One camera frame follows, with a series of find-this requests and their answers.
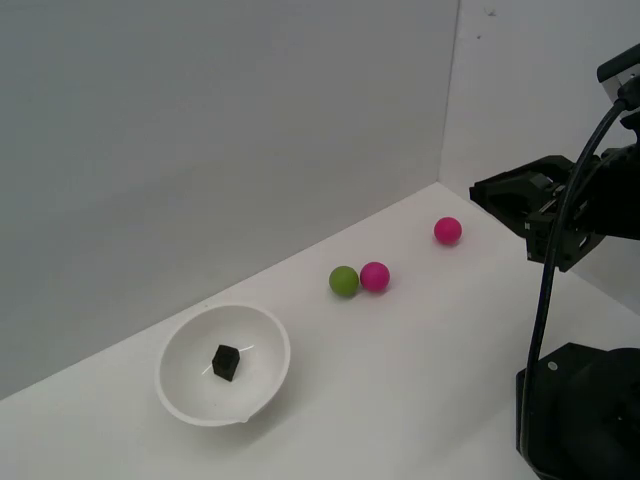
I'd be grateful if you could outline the white bowl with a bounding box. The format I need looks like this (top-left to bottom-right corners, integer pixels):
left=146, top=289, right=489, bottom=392
left=155, top=303, right=292, bottom=428

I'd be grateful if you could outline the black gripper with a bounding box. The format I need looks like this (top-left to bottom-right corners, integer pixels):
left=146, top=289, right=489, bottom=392
left=469, top=154, right=609, bottom=274

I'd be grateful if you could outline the green ball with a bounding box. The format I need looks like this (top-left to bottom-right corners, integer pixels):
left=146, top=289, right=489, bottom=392
left=328, top=265, right=360, bottom=298

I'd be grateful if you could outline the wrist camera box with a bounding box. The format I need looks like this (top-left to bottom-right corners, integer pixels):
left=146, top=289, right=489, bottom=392
left=597, top=43, right=640, bottom=109

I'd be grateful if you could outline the black foam box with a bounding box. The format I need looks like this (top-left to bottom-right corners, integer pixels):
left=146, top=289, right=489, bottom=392
left=211, top=343, right=242, bottom=384

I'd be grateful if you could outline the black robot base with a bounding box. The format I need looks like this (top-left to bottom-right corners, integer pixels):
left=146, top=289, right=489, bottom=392
left=514, top=342, right=640, bottom=480

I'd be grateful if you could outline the pink ball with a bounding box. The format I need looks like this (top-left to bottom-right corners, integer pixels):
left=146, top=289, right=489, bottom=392
left=358, top=261, right=391, bottom=294
left=433, top=216, right=463, bottom=247

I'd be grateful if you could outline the thick black camera cable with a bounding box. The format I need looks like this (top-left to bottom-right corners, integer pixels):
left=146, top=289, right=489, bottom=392
left=517, top=97, right=632, bottom=459

